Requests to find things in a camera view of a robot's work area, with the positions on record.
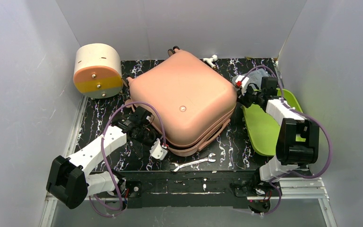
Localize pink hard-shell suitcase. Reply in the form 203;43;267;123
126;46;237;157

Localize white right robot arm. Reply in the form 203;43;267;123
234;76;320;183

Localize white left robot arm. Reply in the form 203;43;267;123
46;102;168;209

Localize silver open-end wrench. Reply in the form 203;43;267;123
171;153;216;172

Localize clear plastic screw box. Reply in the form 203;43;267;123
244;68;272;87

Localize black spring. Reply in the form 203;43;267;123
131;146;143;160

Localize green plastic tray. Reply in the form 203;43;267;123
242;89;302;157

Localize cream cylindrical drum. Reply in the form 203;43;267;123
73;43;123;99

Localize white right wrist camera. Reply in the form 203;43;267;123
232;75;250;95

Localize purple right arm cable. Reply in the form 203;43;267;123
241;65;334;217

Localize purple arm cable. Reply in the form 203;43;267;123
88;101;168;218
241;65;334;217

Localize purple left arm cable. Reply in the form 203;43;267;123
88;101;168;218

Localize aluminium frame rail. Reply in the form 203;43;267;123
46;104;127;214

